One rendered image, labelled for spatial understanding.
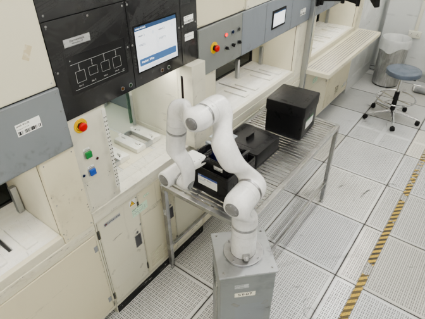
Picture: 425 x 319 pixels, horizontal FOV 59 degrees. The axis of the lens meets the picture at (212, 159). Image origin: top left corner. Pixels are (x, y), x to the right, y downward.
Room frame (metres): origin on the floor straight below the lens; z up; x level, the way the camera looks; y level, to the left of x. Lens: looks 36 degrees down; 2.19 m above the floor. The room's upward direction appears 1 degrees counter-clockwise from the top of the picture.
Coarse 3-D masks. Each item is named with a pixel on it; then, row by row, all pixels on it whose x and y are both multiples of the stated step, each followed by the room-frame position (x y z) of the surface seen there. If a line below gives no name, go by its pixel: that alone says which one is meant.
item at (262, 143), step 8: (240, 128) 2.19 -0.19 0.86; (248, 128) 2.18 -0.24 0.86; (256, 128) 2.18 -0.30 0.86; (240, 136) 2.09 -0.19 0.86; (248, 136) 2.04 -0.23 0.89; (256, 136) 2.09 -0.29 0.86; (264, 136) 2.09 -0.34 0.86; (272, 136) 2.09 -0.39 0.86; (240, 144) 1.99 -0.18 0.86; (248, 144) 1.99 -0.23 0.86; (256, 144) 1.99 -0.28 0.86; (264, 144) 1.99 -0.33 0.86; (272, 144) 2.01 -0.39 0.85; (256, 152) 1.91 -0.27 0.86; (264, 152) 1.94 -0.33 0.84; (272, 152) 2.02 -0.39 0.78; (256, 160) 1.87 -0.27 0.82; (264, 160) 1.95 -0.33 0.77; (256, 168) 1.87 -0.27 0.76
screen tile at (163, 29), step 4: (164, 24) 1.87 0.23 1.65; (168, 24) 1.89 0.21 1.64; (160, 28) 1.84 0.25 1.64; (164, 28) 1.87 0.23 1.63; (168, 28) 1.89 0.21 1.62; (172, 28) 1.91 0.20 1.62; (160, 32) 1.84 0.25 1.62; (164, 32) 1.86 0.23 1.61; (172, 32) 1.91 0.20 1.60; (172, 36) 1.91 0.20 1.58; (160, 40) 1.84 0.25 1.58; (164, 40) 1.86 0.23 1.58; (168, 40) 1.88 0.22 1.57; (172, 40) 1.90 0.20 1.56; (160, 44) 1.83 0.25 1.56; (164, 44) 1.86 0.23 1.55; (168, 44) 1.88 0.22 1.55; (160, 48) 1.83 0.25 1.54
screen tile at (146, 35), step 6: (150, 30) 1.79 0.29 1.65; (138, 36) 1.72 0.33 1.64; (144, 36) 1.75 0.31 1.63; (150, 36) 1.78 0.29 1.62; (138, 42) 1.72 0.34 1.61; (156, 42) 1.81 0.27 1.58; (144, 48) 1.75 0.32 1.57; (150, 48) 1.78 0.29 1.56; (156, 48) 1.81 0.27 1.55; (144, 54) 1.74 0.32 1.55
